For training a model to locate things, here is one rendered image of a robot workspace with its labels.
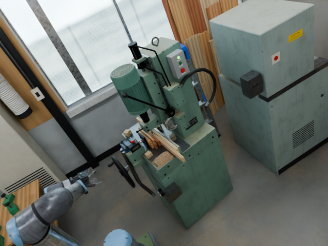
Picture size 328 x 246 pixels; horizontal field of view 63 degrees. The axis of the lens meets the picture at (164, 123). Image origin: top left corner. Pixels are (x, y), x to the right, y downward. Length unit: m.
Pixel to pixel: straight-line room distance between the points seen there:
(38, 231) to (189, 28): 2.57
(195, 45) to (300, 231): 2.06
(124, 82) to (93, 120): 1.69
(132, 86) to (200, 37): 1.62
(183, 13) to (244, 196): 1.99
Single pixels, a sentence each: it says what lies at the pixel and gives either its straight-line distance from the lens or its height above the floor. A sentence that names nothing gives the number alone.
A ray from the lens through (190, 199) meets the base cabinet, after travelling 2.33.
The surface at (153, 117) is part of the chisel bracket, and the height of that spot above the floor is 1.07.
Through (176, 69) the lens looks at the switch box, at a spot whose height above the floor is 1.39.
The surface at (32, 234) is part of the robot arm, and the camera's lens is 1.27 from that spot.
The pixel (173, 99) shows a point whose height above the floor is 1.23.
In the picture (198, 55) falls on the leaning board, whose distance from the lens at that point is 3.18.
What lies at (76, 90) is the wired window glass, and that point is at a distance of 3.22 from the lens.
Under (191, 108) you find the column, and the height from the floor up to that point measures 1.01.
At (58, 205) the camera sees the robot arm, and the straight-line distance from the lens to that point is 1.24.
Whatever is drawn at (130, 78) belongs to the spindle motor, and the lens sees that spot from 1.69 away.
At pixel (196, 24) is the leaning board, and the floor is 1.08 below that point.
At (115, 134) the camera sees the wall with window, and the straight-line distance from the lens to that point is 3.50.
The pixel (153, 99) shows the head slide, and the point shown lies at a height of 1.23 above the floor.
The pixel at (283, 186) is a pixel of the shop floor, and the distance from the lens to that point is 2.68.
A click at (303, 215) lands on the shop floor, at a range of 2.53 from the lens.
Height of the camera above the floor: 2.18
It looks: 36 degrees down
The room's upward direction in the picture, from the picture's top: 24 degrees counter-clockwise
